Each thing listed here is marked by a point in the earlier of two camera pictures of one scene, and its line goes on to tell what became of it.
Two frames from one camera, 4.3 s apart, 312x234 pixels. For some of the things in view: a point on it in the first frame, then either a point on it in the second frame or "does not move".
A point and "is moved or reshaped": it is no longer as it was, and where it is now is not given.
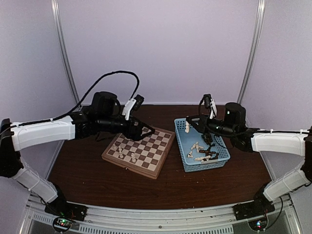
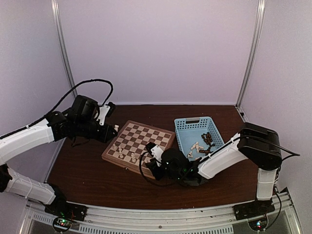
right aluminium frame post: [253, 49] does not move
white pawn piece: [186, 127] is moved or reshaped
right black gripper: [203, 126] to [157, 175]
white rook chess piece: [114, 147] does not move
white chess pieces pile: [201, 159] does not move
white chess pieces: [133, 158] does not move
